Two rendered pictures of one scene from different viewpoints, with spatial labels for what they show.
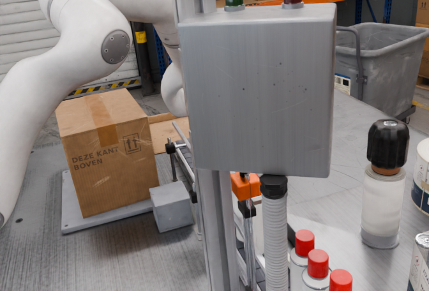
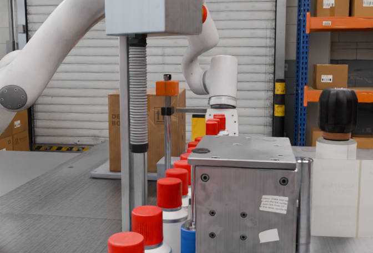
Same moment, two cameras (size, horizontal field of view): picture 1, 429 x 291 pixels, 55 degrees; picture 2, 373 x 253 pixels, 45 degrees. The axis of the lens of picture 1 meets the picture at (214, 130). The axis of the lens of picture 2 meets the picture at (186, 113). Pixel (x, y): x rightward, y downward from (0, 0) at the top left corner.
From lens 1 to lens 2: 0.63 m
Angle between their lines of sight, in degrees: 30
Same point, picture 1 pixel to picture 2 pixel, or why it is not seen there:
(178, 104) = (194, 79)
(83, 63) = not seen: outside the picture
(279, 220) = (135, 65)
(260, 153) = (133, 16)
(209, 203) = (122, 78)
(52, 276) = (63, 191)
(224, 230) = not seen: hidden behind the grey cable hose
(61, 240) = (86, 180)
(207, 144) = (110, 14)
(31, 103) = (62, 22)
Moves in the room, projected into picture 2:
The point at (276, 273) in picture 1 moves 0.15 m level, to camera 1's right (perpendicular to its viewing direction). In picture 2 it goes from (132, 114) to (211, 119)
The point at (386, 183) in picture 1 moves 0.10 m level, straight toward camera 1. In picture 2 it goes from (327, 146) to (297, 152)
